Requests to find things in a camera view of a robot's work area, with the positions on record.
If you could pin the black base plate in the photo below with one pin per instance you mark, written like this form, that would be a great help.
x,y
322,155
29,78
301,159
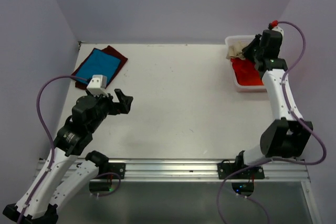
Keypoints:
x,y
111,171
226,167

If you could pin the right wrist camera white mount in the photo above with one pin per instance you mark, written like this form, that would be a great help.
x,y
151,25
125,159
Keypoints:
x,y
274,25

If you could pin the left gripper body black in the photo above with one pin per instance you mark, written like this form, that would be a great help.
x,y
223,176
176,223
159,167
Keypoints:
x,y
106,106

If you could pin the white plastic basket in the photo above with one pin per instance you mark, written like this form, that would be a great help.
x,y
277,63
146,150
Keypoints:
x,y
238,87

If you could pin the blue folded t shirt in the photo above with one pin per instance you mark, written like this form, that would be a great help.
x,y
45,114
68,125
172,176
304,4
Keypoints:
x,y
98,66

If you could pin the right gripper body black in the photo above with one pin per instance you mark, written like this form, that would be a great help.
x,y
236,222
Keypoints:
x,y
258,53

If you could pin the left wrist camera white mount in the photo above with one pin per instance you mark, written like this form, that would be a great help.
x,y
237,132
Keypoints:
x,y
97,85

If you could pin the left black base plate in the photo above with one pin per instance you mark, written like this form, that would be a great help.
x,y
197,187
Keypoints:
x,y
111,171

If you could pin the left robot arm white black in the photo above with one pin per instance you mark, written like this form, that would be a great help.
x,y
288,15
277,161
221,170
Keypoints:
x,y
50,192

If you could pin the red t shirt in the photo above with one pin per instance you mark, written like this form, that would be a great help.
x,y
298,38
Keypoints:
x,y
245,72

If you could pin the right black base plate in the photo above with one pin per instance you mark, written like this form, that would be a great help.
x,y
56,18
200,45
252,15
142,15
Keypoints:
x,y
226,167

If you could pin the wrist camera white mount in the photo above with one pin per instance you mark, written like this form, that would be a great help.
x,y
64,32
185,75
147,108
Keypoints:
x,y
274,25
97,85

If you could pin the maroon folded t shirt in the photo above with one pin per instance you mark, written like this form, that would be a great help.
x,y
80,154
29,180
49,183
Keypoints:
x,y
115,58

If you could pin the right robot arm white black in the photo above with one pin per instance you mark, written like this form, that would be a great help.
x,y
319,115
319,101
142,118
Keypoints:
x,y
285,137

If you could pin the beige t shirt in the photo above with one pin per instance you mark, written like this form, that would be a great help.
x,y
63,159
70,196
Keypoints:
x,y
235,47

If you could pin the aluminium mounting rail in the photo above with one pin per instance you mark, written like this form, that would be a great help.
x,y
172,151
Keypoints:
x,y
202,170

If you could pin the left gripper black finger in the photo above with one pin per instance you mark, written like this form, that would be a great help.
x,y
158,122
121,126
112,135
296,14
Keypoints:
x,y
123,106
120,95

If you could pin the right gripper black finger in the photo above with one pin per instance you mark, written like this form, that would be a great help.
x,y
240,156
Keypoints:
x,y
257,38
250,50

